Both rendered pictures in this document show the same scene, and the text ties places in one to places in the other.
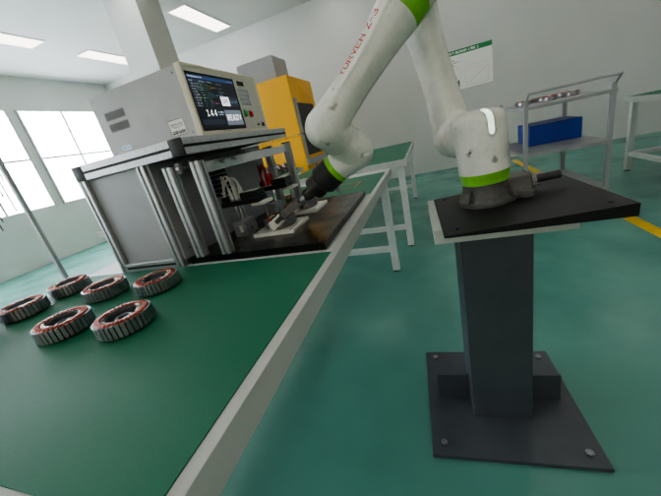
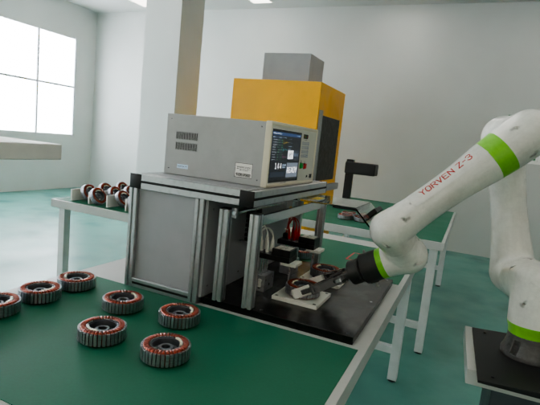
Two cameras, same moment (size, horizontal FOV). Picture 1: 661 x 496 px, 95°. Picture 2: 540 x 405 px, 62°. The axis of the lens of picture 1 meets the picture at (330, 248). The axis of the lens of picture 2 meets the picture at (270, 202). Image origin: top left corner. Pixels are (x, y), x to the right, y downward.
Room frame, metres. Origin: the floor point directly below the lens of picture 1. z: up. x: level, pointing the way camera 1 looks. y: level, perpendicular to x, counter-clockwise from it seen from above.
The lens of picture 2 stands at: (-0.36, 0.21, 1.26)
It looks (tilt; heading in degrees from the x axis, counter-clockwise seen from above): 8 degrees down; 3
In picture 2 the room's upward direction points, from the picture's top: 6 degrees clockwise
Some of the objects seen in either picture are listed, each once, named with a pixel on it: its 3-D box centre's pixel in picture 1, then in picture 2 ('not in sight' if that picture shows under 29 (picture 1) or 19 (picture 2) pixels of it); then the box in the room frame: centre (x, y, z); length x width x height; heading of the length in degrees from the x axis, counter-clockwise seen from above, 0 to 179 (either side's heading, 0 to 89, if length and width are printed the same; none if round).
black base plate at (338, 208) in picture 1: (292, 220); (309, 290); (1.16, 0.12, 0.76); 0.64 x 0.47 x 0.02; 159
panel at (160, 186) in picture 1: (228, 191); (252, 233); (1.25, 0.34, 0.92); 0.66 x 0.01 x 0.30; 159
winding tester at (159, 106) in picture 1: (190, 115); (245, 149); (1.28, 0.40, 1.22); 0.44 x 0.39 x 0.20; 159
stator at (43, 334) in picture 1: (64, 324); (102, 330); (0.64, 0.63, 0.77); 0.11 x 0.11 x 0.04
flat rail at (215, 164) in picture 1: (253, 155); (295, 210); (1.19, 0.20, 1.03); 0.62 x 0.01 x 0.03; 159
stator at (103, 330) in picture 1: (124, 319); (165, 349); (0.59, 0.46, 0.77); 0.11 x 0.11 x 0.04
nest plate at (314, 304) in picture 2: (281, 226); (301, 296); (1.04, 0.15, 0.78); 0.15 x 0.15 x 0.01; 69
